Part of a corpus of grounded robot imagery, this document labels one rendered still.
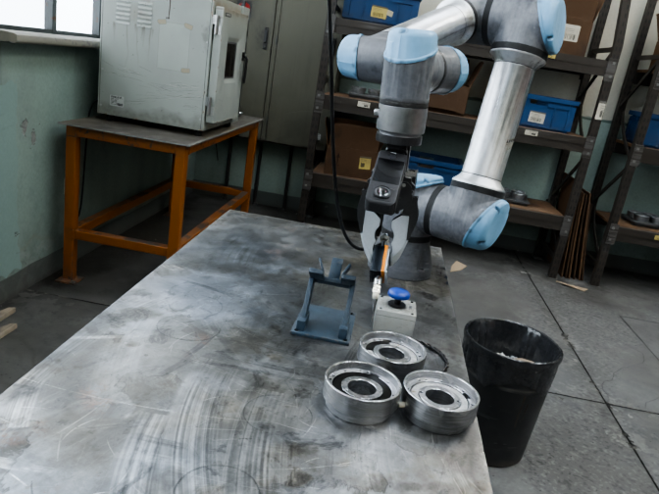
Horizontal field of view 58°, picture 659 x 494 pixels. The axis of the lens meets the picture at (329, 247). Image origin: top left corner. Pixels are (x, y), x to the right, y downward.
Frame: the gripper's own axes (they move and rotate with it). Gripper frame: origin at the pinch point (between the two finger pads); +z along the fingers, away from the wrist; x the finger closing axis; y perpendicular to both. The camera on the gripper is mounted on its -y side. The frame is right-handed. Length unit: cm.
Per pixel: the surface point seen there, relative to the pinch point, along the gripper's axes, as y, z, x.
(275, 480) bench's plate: -40.1, 13.2, 5.0
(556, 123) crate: 345, 8, -78
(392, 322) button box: 3.7, 12.9, -3.2
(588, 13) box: 344, -63, -82
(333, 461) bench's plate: -34.2, 13.7, -0.5
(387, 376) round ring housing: -17.3, 11.2, -4.6
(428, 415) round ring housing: -23.6, 11.9, -10.7
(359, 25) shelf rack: 324, -42, 61
